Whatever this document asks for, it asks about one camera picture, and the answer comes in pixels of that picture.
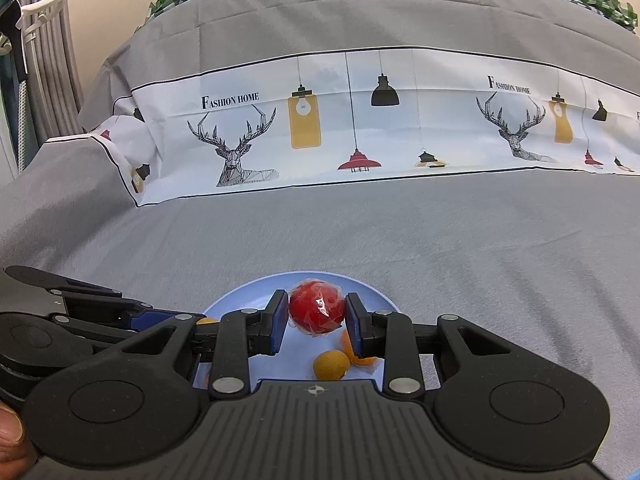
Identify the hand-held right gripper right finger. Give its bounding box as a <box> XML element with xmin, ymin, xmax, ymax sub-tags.
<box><xmin>346</xmin><ymin>294</ymin><xmax>511</xmax><ymax>401</ymax></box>

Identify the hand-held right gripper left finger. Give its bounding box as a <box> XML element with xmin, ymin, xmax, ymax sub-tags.
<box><xmin>120</xmin><ymin>290</ymin><xmax>289</xmax><ymax>402</ymax></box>

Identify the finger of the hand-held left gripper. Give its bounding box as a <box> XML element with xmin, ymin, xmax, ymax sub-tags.
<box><xmin>5</xmin><ymin>266</ymin><xmax>123</xmax><ymax>297</ymax></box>
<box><xmin>55</xmin><ymin>300</ymin><xmax>207</xmax><ymax>337</ymax></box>

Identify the plastic-wrapped large orange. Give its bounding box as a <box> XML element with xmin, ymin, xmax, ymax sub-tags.
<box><xmin>340</xmin><ymin>329</ymin><xmax>381</xmax><ymax>367</ymax></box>

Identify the plastic-wrapped red fruit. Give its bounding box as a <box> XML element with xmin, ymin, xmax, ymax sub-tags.
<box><xmin>288</xmin><ymin>281</ymin><xmax>347</xmax><ymax>337</ymax></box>

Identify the light blue plate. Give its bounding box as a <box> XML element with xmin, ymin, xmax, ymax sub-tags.
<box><xmin>192</xmin><ymin>271</ymin><xmax>402</xmax><ymax>392</ymax></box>

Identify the yellow-green round fruit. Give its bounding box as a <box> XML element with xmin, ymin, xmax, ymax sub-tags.
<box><xmin>313</xmin><ymin>350</ymin><xmax>351</xmax><ymax>381</ymax></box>

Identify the person's left hand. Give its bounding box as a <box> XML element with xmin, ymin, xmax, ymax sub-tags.
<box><xmin>0</xmin><ymin>404</ymin><xmax>40</xmax><ymax>480</ymax></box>

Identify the grey bed sheet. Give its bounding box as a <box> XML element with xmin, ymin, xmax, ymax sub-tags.
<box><xmin>0</xmin><ymin>167</ymin><xmax>640</xmax><ymax>480</ymax></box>

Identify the grey printed pillow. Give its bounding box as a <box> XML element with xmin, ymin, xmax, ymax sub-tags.
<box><xmin>0</xmin><ymin>115</ymin><xmax>168</xmax><ymax>208</ymax></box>

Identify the striped pole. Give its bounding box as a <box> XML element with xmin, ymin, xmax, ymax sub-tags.
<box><xmin>17</xmin><ymin>80</ymin><xmax>29</xmax><ymax>171</ymax></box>

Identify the grey curtain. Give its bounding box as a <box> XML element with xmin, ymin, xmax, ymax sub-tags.
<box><xmin>20</xmin><ymin>0</ymin><xmax>85</xmax><ymax>142</ymax></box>

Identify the white plastic hanger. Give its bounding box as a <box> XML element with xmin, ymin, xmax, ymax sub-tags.
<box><xmin>15</xmin><ymin>0</ymin><xmax>77</xmax><ymax>32</ymax></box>

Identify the grey quilt with deer print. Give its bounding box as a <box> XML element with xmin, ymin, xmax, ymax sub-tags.
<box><xmin>80</xmin><ymin>0</ymin><xmax>640</xmax><ymax>207</ymax></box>

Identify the white window frame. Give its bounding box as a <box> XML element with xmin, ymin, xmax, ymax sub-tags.
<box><xmin>0</xmin><ymin>110</ymin><xmax>20</xmax><ymax>183</ymax></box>

